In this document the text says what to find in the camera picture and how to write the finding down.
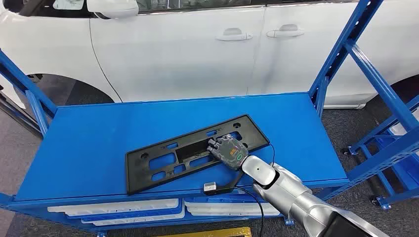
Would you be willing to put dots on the black plastic licence plate frame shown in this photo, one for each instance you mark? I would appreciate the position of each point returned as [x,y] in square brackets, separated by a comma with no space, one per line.
[137,170]

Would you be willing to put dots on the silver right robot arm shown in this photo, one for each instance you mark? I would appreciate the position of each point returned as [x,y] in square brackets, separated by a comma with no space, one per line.
[294,196]

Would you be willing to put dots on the white plastic panel part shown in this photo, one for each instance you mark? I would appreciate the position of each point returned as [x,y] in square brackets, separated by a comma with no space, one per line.
[114,206]
[140,219]
[229,212]
[222,204]

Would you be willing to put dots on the blue metal shelf rack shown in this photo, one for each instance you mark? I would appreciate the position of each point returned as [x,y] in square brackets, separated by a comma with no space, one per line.
[366,141]
[98,147]

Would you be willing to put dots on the white car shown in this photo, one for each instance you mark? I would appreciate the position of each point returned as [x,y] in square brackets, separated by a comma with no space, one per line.
[180,59]

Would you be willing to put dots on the white car side mirror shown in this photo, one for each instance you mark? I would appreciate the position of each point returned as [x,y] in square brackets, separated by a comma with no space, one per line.
[113,8]

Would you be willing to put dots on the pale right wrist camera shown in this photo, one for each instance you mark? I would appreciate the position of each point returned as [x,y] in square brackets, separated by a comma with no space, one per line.
[209,187]

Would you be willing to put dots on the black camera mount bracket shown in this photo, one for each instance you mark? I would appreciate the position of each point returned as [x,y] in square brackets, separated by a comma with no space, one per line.
[230,186]

